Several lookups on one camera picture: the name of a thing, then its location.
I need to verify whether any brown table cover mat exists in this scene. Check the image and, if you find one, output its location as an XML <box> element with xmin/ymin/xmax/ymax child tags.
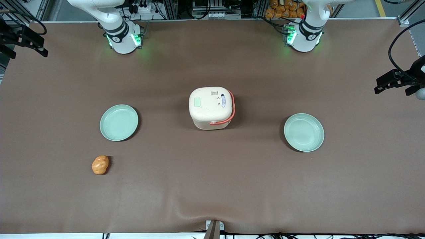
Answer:
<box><xmin>0</xmin><ymin>19</ymin><xmax>425</xmax><ymax>235</ymax></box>

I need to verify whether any pale green round plate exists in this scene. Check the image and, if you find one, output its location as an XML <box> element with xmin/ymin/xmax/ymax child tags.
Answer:
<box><xmin>100</xmin><ymin>104</ymin><xmax>139</xmax><ymax>142</ymax></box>
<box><xmin>284</xmin><ymin>113</ymin><xmax>325</xmax><ymax>152</ymax></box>

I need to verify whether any brown potato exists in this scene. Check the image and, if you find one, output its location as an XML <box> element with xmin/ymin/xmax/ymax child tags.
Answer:
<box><xmin>91</xmin><ymin>155</ymin><xmax>110</xmax><ymax>175</ymax></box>

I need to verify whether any pile of orange bread rolls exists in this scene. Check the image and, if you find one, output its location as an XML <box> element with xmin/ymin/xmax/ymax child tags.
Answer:
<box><xmin>264</xmin><ymin>0</ymin><xmax>306</xmax><ymax>20</ymax></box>

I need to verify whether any white power strip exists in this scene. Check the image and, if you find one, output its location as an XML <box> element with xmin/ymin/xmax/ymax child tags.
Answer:
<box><xmin>127</xmin><ymin>0</ymin><xmax>157</xmax><ymax>16</ymax></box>

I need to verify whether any cream rice cooker red handle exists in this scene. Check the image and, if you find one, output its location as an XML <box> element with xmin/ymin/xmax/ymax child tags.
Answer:
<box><xmin>189</xmin><ymin>87</ymin><xmax>236</xmax><ymax>130</ymax></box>

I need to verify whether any grey metal bracket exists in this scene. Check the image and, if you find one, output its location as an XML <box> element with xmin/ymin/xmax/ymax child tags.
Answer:
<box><xmin>203</xmin><ymin>220</ymin><xmax>225</xmax><ymax>239</ymax></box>

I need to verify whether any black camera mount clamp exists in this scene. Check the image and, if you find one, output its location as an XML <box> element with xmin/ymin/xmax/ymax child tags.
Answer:
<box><xmin>374</xmin><ymin>56</ymin><xmax>425</xmax><ymax>101</ymax></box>
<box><xmin>0</xmin><ymin>17</ymin><xmax>49</xmax><ymax>60</ymax></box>

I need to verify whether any black looped cable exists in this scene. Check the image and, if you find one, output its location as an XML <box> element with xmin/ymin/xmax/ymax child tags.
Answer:
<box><xmin>388</xmin><ymin>19</ymin><xmax>425</xmax><ymax>83</ymax></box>
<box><xmin>9</xmin><ymin>9</ymin><xmax>47</xmax><ymax>36</ymax></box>

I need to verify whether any aluminium frame profile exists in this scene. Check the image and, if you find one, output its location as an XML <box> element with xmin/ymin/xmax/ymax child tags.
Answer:
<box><xmin>396</xmin><ymin>0</ymin><xmax>425</xmax><ymax>28</ymax></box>

